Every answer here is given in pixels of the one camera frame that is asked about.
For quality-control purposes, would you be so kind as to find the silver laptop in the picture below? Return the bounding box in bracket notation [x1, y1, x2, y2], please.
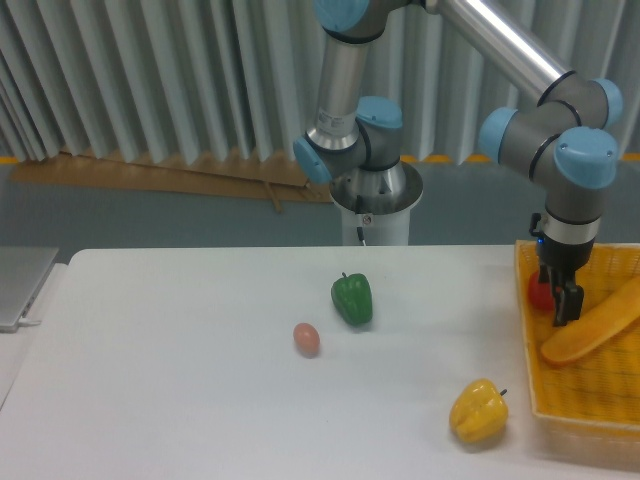
[1, 246, 58, 333]

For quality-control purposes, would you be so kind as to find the yellow woven basket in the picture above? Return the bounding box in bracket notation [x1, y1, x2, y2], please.
[514, 240, 639, 436]

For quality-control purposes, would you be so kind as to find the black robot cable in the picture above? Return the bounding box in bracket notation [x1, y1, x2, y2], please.
[354, 195, 369, 247]

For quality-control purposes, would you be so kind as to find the red tomato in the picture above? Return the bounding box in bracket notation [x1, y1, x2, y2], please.
[527, 271, 555, 311]

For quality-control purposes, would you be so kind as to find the brown cardboard sheet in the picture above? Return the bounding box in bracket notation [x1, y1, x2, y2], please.
[11, 153, 330, 212]

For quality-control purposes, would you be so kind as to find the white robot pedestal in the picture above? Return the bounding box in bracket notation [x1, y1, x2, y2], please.
[330, 162, 423, 246]

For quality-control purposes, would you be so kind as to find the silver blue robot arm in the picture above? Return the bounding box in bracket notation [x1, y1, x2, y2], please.
[293, 1, 623, 326]

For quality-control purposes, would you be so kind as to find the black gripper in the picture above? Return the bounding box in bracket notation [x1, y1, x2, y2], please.
[537, 236, 594, 327]

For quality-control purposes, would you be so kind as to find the brown egg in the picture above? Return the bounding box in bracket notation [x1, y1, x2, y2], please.
[293, 323, 320, 358]

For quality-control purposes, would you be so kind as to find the yellow bell pepper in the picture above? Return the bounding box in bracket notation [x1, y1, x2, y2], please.
[449, 378, 509, 443]

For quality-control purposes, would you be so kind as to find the orange bread loaf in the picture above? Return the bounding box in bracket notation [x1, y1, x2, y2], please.
[540, 277, 639, 366]

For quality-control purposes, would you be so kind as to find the green bell pepper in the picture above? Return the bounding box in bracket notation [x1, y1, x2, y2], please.
[330, 273, 373, 327]

